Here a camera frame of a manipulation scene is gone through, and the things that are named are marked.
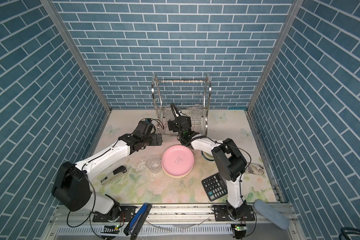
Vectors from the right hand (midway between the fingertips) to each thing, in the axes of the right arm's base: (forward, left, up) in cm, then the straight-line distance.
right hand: (175, 117), depth 94 cm
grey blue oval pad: (-46, -53, -17) cm, 72 cm away
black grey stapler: (-34, +30, -12) cm, 47 cm away
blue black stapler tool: (-56, +13, -18) cm, 60 cm away
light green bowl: (-21, -21, -9) cm, 31 cm away
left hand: (-14, +10, -3) cm, 18 cm away
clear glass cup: (-24, +12, -18) cm, 32 cm away
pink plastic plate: (-22, -3, -16) cm, 28 cm away
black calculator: (-36, -25, -16) cm, 47 cm away
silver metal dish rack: (+28, -8, -5) cm, 30 cm away
